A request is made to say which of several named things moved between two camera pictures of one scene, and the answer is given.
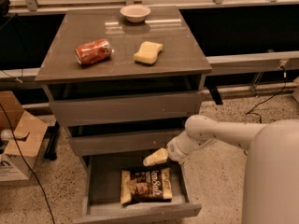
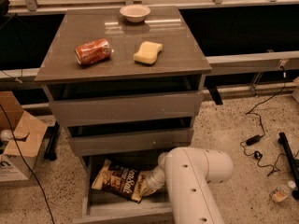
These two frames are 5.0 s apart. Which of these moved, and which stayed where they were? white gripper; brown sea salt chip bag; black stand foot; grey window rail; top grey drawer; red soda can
Moved: white gripper; brown sea salt chip bag
Stayed: black stand foot; grey window rail; red soda can; top grey drawer
